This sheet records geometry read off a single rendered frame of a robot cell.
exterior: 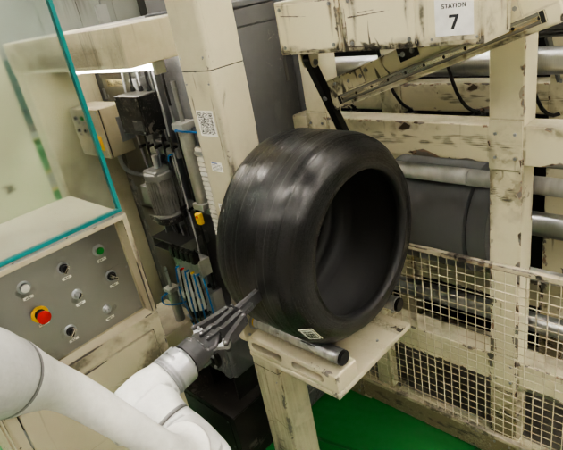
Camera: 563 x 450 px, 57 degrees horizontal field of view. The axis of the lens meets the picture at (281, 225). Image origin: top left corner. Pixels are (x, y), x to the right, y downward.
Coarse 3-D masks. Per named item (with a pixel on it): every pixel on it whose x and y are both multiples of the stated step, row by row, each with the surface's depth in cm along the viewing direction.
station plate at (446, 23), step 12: (444, 0) 113; (456, 0) 111; (468, 0) 109; (444, 12) 114; (456, 12) 112; (468, 12) 110; (444, 24) 115; (456, 24) 113; (468, 24) 111; (444, 36) 116
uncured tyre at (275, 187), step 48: (288, 144) 131; (336, 144) 126; (240, 192) 128; (288, 192) 119; (336, 192) 123; (384, 192) 159; (240, 240) 126; (288, 240) 118; (336, 240) 172; (384, 240) 163; (240, 288) 132; (288, 288) 121; (336, 288) 166; (384, 288) 149; (336, 336) 136
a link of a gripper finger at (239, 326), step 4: (240, 316) 119; (244, 316) 119; (240, 320) 118; (244, 320) 119; (236, 324) 117; (240, 324) 118; (244, 324) 119; (232, 328) 117; (236, 328) 117; (240, 328) 118; (244, 328) 119; (228, 332) 116; (232, 332) 116; (236, 332) 117; (240, 332) 118; (228, 336) 115; (232, 336) 116; (236, 336) 117; (224, 340) 114; (228, 340) 114; (232, 340) 116; (224, 344) 113; (228, 344) 113; (232, 344) 116
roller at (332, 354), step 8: (256, 328) 161; (264, 328) 157; (272, 328) 155; (280, 336) 153; (288, 336) 150; (296, 344) 148; (304, 344) 146; (312, 344) 144; (320, 344) 143; (328, 344) 142; (312, 352) 145; (320, 352) 142; (328, 352) 140; (336, 352) 139; (344, 352) 139; (328, 360) 141; (336, 360) 138; (344, 360) 139
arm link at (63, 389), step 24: (48, 360) 67; (48, 384) 65; (72, 384) 73; (96, 384) 79; (24, 408) 62; (48, 408) 71; (72, 408) 75; (96, 408) 77; (120, 408) 80; (120, 432) 80; (144, 432) 83; (168, 432) 88; (192, 432) 96; (216, 432) 101
